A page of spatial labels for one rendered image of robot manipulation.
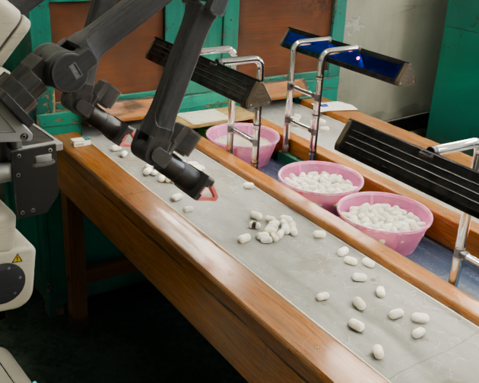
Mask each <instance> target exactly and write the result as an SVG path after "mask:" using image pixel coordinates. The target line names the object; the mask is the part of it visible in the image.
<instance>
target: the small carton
mask: <svg viewBox="0 0 479 383"><path fill-rule="evenodd" d="M70 142H71V145H72V146H73V147H81V146H86V145H91V139H90V138H89V137H88V136H86V137H80V138H71V139H70Z"/></svg>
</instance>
